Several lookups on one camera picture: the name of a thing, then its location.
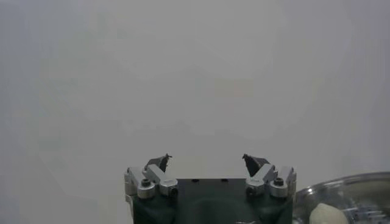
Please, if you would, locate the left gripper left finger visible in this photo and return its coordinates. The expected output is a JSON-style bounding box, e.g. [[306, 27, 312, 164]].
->
[[124, 153, 179, 200]]

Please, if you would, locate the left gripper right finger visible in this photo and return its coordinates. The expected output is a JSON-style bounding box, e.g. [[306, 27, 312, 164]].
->
[[242, 153, 297, 198]]

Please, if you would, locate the white steamed baozi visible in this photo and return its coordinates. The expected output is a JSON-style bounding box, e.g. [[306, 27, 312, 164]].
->
[[309, 203, 350, 224]]

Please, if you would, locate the stainless steel steamer basket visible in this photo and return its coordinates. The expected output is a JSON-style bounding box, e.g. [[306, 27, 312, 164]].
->
[[292, 172, 390, 224]]

